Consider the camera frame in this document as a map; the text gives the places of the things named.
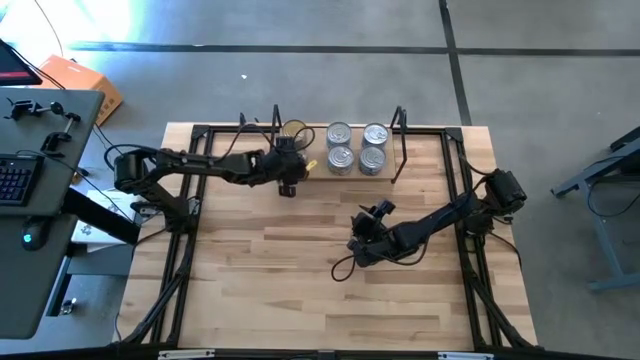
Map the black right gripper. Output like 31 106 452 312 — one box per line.
346 198 406 266

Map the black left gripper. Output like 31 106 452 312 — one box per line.
249 135 309 198

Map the gold lid green tuna can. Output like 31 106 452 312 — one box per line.
280 118 308 151

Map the teal yellowfin tuna can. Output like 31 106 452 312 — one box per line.
325 121 353 149
327 145 356 176

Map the blue label seafood can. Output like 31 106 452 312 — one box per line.
361 122 390 150
358 145 387 177

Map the black rectangular bar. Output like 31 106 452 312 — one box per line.
62 187 142 246

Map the white booklet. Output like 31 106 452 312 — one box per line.
70 188 146 246

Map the orange cardboard box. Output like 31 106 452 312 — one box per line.
37 53 125 127

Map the black desk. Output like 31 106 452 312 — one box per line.
0 214 76 341
0 88 106 217

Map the black desk clamp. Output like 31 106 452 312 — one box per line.
3 97 44 122
39 112 82 157

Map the black computer mouse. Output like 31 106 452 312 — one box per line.
20 219 47 251

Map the black keyboard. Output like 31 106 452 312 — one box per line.
0 153 46 207

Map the black red desk monitor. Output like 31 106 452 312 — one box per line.
0 38 44 87

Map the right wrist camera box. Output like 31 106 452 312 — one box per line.
351 211 376 237

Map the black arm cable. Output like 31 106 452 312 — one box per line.
329 238 432 283
219 121 317 167

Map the black aluminium table frame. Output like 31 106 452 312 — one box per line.
112 123 539 354

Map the white metal frame bracket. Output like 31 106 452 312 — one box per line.
437 351 495 360
157 348 216 360

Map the blue-grey desk leg frame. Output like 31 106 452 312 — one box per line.
549 124 640 294

